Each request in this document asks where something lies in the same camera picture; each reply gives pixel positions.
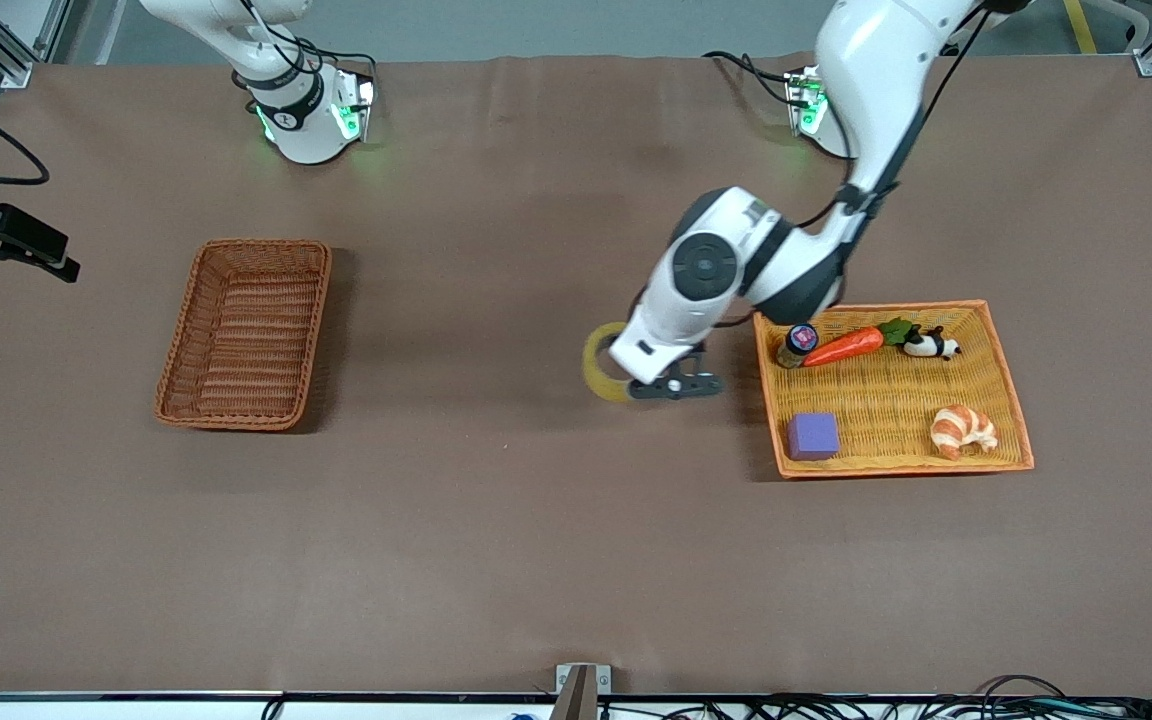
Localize clear yellowish tape roll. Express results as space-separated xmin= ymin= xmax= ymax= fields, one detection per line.
xmin=582 ymin=321 xmax=642 ymax=404

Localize yellow wicker basket orange rim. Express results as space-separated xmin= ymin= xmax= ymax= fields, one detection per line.
xmin=752 ymin=299 xmax=1036 ymax=480

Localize brown wicker basket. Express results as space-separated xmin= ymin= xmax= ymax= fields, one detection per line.
xmin=154 ymin=238 xmax=333 ymax=433

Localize small bottle with blue lid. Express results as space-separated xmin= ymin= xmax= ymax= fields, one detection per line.
xmin=775 ymin=322 xmax=820 ymax=370

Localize purple foam cube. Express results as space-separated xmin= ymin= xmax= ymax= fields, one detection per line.
xmin=786 ymin=412 xmax=841 ymax=462

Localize toy carrot with green leaves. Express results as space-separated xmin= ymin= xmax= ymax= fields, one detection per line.
xmin=802 ymin=317 xmax=922 ymax=368

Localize brown table cloth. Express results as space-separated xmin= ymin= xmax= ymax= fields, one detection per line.
xmin=0 ymin=52 xmax=1152 ymax=698

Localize toy panda figure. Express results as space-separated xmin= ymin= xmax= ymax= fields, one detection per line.
xmin=902 ymin=325 xmax=962 ymax=361

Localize toy croissant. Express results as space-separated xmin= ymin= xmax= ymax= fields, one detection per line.
xmin=930 ymin=404 xmax=999 ymax=461

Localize black cable at left arm base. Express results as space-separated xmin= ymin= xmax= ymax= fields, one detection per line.
xmin=703 ymin=50 xmax=817 ymax=116

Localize metal table edge bracket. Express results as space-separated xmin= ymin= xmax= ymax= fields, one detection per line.
xmin=554 ymin=663 xmax=613 ymax=720

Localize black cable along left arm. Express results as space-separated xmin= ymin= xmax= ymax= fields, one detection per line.
xmin=796 ymin=0 xmax=1002 ymax=231

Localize black cable bundle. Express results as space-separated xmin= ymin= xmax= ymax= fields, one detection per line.
xmin=261 ymin=675 xmax=1152 ymax=720

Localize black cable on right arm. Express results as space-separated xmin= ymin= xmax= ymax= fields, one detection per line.
xmin=231 ymin=0 xmax=379 ymax=96

